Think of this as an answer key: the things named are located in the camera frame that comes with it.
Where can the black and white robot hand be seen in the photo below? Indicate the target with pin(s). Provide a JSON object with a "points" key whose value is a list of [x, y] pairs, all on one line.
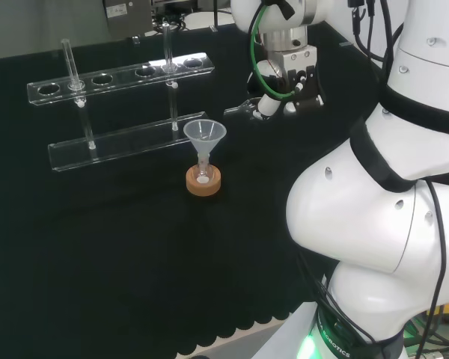
{"points": [[303, 80]]}

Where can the translucent plastic funnel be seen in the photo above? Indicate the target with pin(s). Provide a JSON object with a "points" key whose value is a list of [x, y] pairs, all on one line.
{"points": [[205, 132]]}

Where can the clear acrylic funnel stand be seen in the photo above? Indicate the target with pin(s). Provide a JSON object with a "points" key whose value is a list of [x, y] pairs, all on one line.
{"points": [[134, 144]]}

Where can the clear cloth clip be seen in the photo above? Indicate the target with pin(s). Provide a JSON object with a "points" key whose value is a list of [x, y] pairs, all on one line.
{"points": [[213, 29], [135, 40]]}

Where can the small round-bottom glass flask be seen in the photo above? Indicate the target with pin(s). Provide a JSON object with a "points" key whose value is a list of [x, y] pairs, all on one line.
{"points": [[204, 175]]}

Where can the grey metal box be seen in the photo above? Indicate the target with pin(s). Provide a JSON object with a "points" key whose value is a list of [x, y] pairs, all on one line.
{"points": [[127, 16]]}

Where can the black bench cloth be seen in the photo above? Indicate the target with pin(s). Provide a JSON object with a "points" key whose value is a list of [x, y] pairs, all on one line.
{"points": [[116, 243]]}

